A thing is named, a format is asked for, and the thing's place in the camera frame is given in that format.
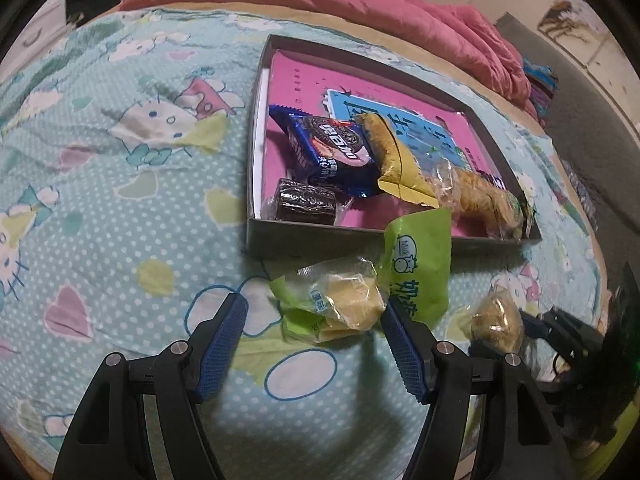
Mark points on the white drawer cabinet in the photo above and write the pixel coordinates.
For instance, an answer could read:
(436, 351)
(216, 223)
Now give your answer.
(35, 35)

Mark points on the grey cardboard box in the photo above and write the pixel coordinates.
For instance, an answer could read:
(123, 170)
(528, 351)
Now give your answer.
(310, 242)

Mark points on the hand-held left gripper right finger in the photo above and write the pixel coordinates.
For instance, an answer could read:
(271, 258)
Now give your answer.
(407, 355)

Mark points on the green snack packet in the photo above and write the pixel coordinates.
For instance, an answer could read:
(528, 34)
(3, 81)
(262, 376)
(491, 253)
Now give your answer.
(415, 270)

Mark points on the grey headboard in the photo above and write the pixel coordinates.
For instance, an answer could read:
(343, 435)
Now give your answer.
(590, 110)

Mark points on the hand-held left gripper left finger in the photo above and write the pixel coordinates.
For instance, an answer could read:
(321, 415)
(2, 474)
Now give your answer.
(222, 345)

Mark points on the orange-ended cracker packet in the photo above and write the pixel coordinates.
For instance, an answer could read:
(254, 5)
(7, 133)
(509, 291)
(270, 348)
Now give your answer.
(485, 200)

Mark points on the yellow snack packet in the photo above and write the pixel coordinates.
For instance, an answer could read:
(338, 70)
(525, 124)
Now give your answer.
(395, 160)

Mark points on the small green-wrapped pastry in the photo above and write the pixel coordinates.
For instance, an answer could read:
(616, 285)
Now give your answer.
(340, 305)

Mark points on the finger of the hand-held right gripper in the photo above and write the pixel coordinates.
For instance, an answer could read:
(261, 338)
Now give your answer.
(565, 332)

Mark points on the striped pillow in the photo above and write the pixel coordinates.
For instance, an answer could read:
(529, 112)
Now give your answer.
(540, 80)

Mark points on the pink quilt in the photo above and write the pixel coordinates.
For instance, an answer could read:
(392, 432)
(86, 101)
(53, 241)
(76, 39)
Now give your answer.
(350, 5)

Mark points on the printed blue blanket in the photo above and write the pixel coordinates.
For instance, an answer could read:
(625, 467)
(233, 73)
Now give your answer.
(100, 210)

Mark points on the clear-wrapped round pastry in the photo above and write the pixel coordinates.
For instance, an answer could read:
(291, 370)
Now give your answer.
(495, 325)

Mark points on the pink book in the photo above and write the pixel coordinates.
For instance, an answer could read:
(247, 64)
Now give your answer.
(305, 85)

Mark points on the dark chocolate bar packet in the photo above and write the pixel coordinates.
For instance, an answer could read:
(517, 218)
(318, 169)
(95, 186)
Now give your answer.
(495, 177)

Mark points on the wall picture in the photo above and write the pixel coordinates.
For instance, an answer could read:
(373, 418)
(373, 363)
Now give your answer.
(565, 25)

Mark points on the chocolate roll cake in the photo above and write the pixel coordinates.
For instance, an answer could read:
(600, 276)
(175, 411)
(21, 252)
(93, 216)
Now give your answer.
(305, 202)

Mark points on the blue cookie packet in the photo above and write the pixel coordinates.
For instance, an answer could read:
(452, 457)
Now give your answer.
(330, 150)

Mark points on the black pea snack packet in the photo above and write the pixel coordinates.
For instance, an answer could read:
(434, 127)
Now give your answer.
(527, 215)

